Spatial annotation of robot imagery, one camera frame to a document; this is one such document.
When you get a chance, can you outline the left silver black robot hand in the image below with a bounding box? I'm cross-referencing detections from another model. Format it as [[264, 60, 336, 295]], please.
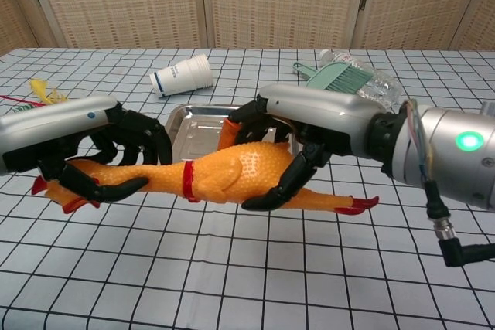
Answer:
[[0, 94, 174, 209]]

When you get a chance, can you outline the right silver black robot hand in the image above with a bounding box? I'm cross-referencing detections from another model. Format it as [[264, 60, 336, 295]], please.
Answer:
[[217, 83, 390, 213]]

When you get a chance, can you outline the orange rubber chicken toy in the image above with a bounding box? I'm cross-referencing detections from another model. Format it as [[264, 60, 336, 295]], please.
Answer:
[[31, 141, 381, 216]]

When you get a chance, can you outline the green plastic hand brush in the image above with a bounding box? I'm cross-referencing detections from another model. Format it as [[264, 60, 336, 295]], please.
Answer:
[[292, 61, 374, 94]]

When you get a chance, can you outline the silver metal tray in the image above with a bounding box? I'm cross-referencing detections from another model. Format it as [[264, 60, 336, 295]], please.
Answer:
[[165, 104, 306, 162]]

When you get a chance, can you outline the white grid-patterned tablecloth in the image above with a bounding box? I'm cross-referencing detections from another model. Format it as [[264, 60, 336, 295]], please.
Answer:
[[0, 47, 495, 330]]

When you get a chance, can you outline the colourful feather shuttlecock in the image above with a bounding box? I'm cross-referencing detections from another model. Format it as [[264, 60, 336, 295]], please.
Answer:
[[0, 77, 74, 114]]

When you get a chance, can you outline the clear plastic water bottle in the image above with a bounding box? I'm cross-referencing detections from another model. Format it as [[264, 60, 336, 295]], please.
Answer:
[[319, 49, 401, 109]]

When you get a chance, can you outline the thin coloured wire bundle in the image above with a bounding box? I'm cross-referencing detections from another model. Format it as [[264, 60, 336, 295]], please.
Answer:
[[401, 100, 435, 182]]

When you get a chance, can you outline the black cable with metal connector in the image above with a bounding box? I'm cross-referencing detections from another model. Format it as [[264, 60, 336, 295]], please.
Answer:
[[423, 178, 495, 268]]

